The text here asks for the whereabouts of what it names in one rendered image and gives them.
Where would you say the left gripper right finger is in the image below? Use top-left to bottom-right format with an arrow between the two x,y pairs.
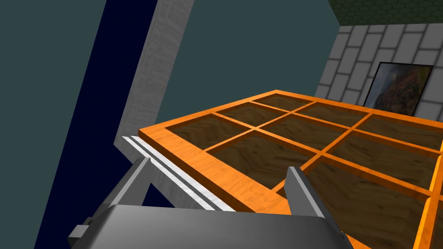
284,166 -> 341,234

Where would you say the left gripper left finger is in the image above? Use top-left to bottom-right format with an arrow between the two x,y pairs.
93,157 -> 151,219

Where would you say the orange panelled wooden door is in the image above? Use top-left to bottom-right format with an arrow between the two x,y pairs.
138,89 -> 443,249

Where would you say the dark framed landscape picture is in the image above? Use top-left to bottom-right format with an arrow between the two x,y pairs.
363,62 -> 434,117

